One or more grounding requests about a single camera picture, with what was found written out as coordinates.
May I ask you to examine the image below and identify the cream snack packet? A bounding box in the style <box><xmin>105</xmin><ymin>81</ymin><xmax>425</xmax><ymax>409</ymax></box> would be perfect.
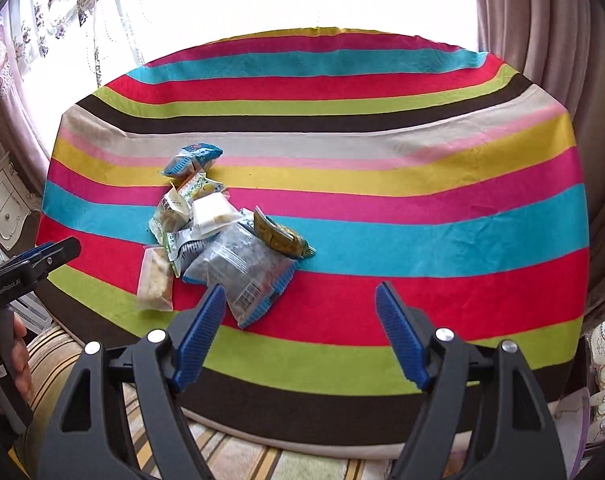
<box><xmin>150</xmin><ymin>187</ymin><xmax>193</xmax><ymax>241</ymax></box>

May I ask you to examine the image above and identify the sheer floral curtain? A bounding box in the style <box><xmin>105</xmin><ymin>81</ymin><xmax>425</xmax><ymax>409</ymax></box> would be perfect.
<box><xmin>0</xmin><ymin>0</ymin><xmax>148</xmax><ymax>111</ymax></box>

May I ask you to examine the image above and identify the clear yellow cake packet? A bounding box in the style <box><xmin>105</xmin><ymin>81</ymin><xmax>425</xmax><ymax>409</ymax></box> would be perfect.
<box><xmin>136</xmin><ymin>245</ymin><xmax>176</xmax><ymax>311</ymax></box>

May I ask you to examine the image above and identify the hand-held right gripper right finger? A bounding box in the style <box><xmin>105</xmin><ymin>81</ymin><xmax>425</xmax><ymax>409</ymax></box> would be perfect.
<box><xmin>375</xmin><ymin>281</ymin><xmax>567</xmax><ymax>480</ymax></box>

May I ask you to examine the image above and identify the white dresser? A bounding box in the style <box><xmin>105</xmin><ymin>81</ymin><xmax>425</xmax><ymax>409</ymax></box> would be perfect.
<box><xmin>0</xmin><ymin>152</ymin><xmax>46</xmax><ymax>253</ymax></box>

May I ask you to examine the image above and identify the small white green packet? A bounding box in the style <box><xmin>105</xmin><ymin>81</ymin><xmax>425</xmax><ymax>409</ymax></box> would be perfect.
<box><xmin>165</xmin><ymin>230</ymin><xmax>208</xmax><ymax>276</ymax></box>

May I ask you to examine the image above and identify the person's left hand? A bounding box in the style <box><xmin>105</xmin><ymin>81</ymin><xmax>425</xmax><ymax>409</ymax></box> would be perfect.
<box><xmin>6</xmin><ymin>316</ymin><xmax>33</xmax><ymax>403</ymax></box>

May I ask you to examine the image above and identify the colourful striped blanket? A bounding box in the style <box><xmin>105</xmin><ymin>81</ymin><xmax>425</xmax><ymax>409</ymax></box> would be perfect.
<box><xmin>35</xmin><ymin>27</ymin><xmax>590</xmax><ymax>458</ymax></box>

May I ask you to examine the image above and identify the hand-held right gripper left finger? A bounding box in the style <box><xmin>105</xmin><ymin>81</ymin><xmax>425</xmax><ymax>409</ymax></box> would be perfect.
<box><xmin>45</xmin><ymin>283</ymin><xmax>227</xmax><ymax>480</ymax></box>

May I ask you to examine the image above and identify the striped beige sofa cover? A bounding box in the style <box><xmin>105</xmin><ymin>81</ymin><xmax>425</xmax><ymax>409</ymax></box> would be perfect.
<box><xmin>12</xmin><ymin>320</ymin><xmax>483</xmax><ymax>480</ymax></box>

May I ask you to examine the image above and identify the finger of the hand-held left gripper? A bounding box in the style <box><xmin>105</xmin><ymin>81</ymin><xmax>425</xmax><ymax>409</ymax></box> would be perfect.
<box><xmin>28</xmin><ymin>236</ymin><xmax>82</xmax><ymax>279</ymax></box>
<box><xmin>0</xmin><ymin>241</ymin><xmax>59</xmax><ymax>275</ymax></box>

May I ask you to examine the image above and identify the olive gold snack packet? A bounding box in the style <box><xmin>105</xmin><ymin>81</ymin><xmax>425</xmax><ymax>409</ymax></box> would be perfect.
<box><xmin>252</xmin><ymin>205</ymin><xmax>317</xmax><ymax>260</ymax></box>

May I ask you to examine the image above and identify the grey blue-edged snack packet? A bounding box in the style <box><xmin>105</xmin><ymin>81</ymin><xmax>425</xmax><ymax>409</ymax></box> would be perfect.
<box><xmin>182</xmin><ymin>222</ymin><xmax>298</xmax><ymax>330</ymax></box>

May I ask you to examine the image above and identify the yellow green print packet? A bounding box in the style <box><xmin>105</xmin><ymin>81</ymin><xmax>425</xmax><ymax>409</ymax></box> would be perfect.
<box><xmin>177</xmin><ymin>172</ymin><xmax>228</xmax><ymax>201</ymax></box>

